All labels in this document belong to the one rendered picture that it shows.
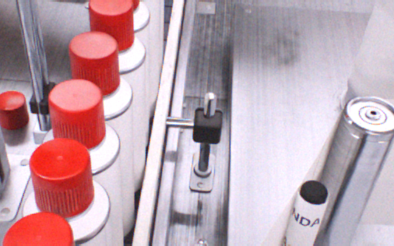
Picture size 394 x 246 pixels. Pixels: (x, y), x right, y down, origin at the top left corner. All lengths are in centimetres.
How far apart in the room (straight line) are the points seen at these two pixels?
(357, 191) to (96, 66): 20
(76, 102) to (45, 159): 5
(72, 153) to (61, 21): 56
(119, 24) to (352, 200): 21
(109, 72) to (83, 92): 4
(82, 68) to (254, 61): 37
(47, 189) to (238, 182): 30
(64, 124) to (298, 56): 44
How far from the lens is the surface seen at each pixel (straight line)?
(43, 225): 30
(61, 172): 32
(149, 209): 52
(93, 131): 37
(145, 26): 51
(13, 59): 82
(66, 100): 37
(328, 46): 78
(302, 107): 68
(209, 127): 59
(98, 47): 40
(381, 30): 61
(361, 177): 43
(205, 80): 77
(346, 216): 46
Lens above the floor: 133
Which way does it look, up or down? 44 degrees down
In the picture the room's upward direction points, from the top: 5 degrees clockwise
